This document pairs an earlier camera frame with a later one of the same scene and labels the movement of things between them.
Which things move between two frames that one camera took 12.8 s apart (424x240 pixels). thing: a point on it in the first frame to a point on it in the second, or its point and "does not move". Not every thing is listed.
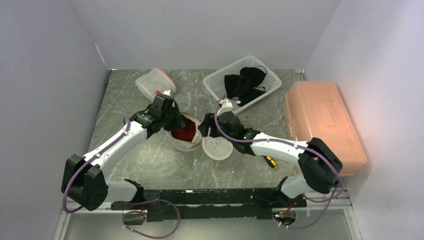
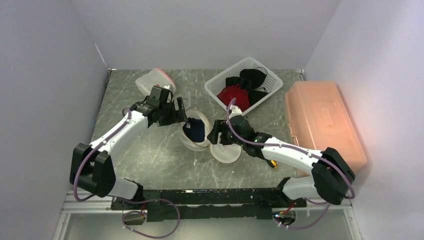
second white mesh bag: [155, 82] does not move
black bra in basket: [243, 87] does not move
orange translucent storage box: [317, 109] does not move
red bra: [186, 133] to [227, 93]
